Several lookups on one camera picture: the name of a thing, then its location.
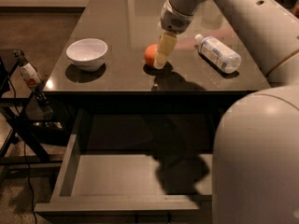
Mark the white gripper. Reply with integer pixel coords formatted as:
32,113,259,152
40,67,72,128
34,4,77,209
153,0,193,69

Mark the orange fruit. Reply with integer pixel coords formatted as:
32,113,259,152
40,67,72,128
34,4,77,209
144,44,157,67

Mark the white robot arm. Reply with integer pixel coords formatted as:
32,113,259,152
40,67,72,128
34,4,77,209
155,0,299,224

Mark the open grey top drawer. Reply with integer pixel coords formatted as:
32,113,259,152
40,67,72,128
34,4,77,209
36,110,212,222

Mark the clear plastic water bottle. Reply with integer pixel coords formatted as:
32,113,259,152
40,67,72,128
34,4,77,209
195,35,241,74

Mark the white bowl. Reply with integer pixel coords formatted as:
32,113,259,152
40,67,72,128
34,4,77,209
66,38,107,72

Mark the bottle with white orange label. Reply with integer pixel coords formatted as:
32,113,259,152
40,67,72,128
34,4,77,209
13,49,52,114

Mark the black side stand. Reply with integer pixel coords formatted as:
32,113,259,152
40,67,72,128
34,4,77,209
0,49,69,166

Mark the black cable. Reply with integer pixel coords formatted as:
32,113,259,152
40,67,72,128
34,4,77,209
7,77,38,224

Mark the black drawer handle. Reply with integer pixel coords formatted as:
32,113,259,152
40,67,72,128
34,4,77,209
134,214,172,224

